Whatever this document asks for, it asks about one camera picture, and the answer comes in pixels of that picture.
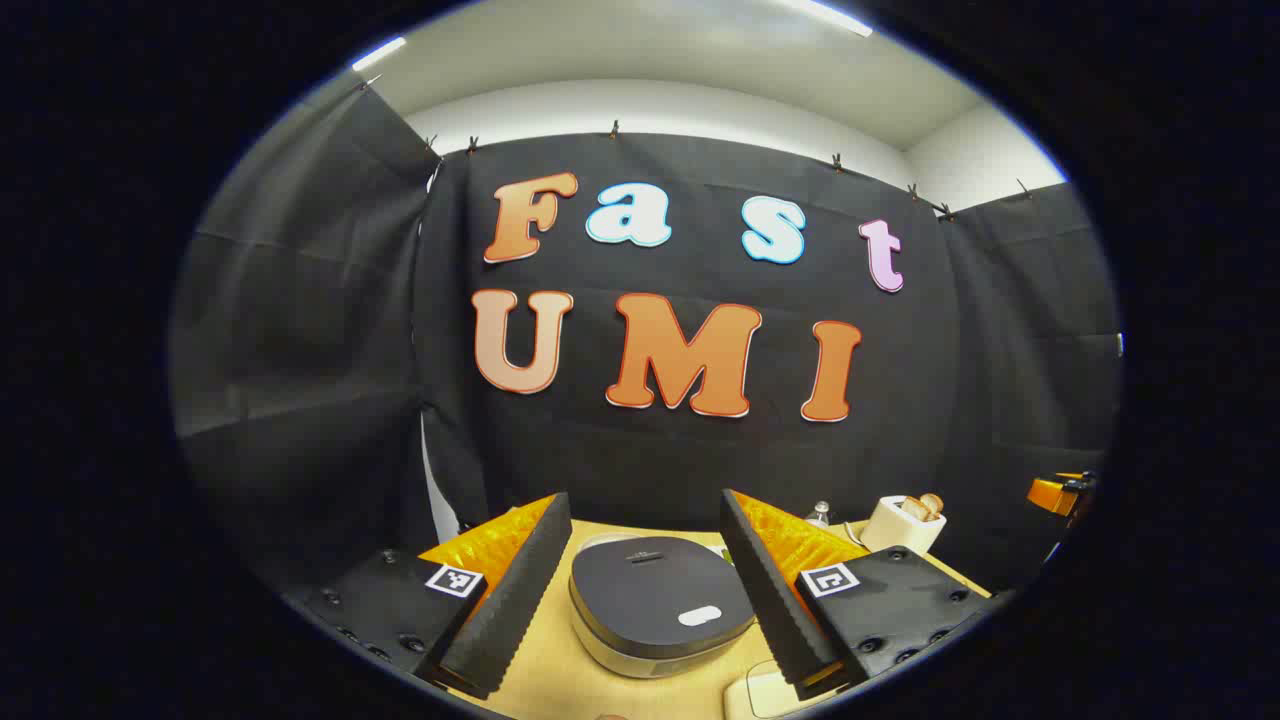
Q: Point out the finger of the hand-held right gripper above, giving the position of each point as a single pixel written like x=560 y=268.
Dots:
x=1055 y=493

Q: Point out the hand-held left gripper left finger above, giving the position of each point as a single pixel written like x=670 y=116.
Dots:
x=515 y=600

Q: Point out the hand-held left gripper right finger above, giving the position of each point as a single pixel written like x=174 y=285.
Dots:
x=765 y=600

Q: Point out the dark grey rice cooker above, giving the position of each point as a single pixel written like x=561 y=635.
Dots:
x=650 y=600

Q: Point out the green label drink bottle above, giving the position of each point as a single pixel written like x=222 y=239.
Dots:
x=820 y=514

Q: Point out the toast bread slice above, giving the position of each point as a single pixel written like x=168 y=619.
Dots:
x=932 y=503
x=914 y=508

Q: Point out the white toaster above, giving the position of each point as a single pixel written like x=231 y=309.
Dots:
x=895 y=530

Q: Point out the black backdrop cloth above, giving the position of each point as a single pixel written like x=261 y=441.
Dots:
x=650 y=460

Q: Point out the row of backdrop clips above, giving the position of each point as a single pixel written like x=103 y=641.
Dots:
x=614 y=128

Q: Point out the ceiling light panel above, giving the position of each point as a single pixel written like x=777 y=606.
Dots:
x=830 y=15
x=380 y=53

